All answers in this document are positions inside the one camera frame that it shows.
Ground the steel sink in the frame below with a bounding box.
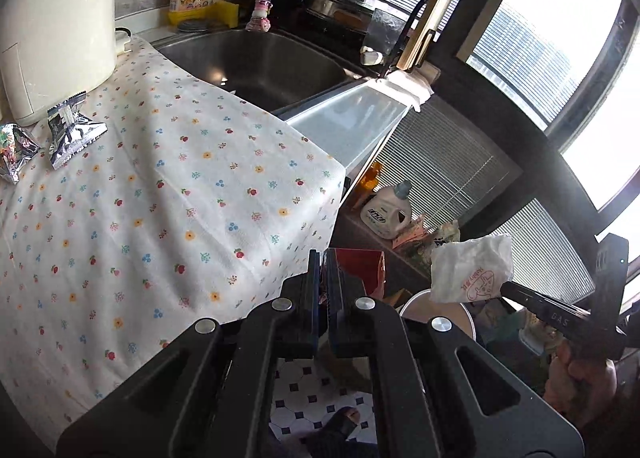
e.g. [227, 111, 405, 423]
[150, 27, 367, 112]

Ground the white rag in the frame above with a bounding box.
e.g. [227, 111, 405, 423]
[384, 72, 434, 112]

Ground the white laundry detergent bottle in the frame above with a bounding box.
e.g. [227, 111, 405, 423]
[360, 179, 414, 240]

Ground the white paper bag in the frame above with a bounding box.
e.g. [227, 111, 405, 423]
[429, 233, 514, 304]

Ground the wooden cutting board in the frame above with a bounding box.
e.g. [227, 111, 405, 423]
[395, 0, 464, 72]

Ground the floral white tablecloth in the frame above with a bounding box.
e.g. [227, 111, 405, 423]
[0, 33, 349, 454]

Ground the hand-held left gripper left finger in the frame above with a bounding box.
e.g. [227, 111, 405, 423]
[56, 249, 323, 458]

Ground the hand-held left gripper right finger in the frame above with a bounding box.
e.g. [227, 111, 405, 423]
[322, 249, 586, 458]

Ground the black window frame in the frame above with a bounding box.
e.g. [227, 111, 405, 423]
[450, 0, 640, 319]

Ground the person's foot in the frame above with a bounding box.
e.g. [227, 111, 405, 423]
[307, 405, 362, 458]

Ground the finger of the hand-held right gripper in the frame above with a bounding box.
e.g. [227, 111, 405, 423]
[500, 280, 597, 340]

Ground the white air fryer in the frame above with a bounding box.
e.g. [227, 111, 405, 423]
[0, 0, 127, 127]

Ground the round paper bin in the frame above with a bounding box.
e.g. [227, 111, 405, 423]
[398, 288, 476, 340]

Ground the person's right hand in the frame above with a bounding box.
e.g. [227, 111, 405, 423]
[542, 338, 619, 415]

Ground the colourful plastic bag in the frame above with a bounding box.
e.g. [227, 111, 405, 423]
[393, 215, 461, 264]

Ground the silver black snack wrapper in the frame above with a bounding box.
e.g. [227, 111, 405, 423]
[46, 92, 110, 170]

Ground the silver colourful snack wrapper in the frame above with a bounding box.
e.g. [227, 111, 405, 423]
[0, 122, 44, 184]

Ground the red paper carton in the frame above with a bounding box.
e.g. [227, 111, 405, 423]
[324, 248, 387, 300]

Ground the yellow sponge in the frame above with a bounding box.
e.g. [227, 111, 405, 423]
[220, 1, 242, 28]

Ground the orange bottle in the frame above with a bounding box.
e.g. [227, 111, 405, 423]
[360, 161, 384, 194]

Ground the steel pot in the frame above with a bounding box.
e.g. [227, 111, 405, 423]
[305, 0, 382, 35]

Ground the small pink bottle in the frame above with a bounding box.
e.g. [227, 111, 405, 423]
[244, 0, 279, 34]

